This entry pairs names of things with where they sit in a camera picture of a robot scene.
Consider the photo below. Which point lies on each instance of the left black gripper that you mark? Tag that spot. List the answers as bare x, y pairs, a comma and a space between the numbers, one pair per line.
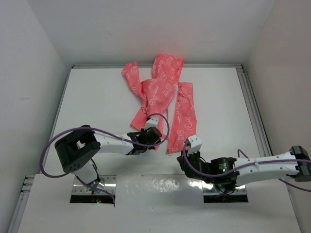
151, 147

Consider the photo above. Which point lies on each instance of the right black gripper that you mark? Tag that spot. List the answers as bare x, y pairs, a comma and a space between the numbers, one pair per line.
197, 154

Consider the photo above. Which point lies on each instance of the pink patterned jacket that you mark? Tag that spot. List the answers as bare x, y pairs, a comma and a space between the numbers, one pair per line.
164, 93

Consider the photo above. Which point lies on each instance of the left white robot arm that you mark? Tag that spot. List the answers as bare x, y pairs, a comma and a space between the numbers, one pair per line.
76, 149

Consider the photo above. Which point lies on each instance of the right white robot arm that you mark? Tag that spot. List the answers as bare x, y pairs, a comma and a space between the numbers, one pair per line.
227, 173

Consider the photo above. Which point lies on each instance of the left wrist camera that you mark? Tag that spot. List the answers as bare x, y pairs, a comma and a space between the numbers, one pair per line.
151, 122

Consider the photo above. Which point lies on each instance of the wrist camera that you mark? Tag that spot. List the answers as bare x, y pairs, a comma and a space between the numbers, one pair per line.
151, 122
195, 144

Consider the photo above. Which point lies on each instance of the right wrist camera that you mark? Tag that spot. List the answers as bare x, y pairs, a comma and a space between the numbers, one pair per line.
195, 144

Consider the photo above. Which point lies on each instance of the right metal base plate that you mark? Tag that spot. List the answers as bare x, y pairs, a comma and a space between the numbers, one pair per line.
217, 189

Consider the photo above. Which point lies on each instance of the metal base plate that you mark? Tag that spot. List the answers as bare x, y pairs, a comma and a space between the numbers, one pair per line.
107, 183
217, 189

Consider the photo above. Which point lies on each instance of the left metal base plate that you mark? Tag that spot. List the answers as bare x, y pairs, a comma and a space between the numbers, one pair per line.
107, 183

